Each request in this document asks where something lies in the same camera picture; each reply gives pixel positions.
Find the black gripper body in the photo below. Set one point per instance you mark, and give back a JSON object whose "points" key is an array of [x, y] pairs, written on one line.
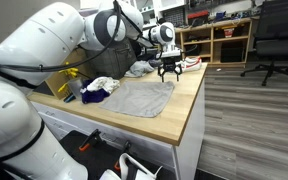
{"points": [[169, 64]]}

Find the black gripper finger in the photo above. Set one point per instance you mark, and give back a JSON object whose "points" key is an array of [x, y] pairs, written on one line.
{"points": [[177, 76], [162, 77]]}

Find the grey towel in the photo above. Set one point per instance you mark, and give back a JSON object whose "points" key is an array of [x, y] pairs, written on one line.
{"points": [[141, 99]]}

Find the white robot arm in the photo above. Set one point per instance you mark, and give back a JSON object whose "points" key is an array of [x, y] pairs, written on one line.
{"points": [[36, 50]]}

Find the white red sneaker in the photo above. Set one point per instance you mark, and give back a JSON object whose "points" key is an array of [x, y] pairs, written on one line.
{"points": [[190, 64]]}

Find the grey crumpled garment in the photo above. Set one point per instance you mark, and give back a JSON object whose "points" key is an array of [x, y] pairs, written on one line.
{"points": [[139, 69]]}

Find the red toolbox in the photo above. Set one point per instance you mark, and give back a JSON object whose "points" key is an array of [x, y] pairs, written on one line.
{"points": [[198, 18]]}

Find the wooden shelf unit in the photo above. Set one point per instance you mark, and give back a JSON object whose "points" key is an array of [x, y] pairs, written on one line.
{"points": [[220, 44]]}

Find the white crumpled cloth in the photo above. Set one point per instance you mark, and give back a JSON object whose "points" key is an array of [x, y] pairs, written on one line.
{"points": [[107, 83]]}

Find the purple cloth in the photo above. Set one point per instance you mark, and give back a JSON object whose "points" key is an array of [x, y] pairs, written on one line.
{"points": [[94, 96]]}

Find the large cardboard box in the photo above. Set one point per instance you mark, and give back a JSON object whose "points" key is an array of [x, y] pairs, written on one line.
{"points": [[57, 80]]}

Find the orange black clamp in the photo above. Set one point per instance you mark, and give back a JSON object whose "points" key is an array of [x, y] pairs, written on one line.
{"points": [[126, 147], [93, 137]]}

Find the black office chair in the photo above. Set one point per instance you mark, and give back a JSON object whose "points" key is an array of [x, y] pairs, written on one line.
{"points": [[271, 37]]}

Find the yellow handled clamp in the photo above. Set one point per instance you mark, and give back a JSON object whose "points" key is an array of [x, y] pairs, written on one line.
{"points": [[70, 72]]}

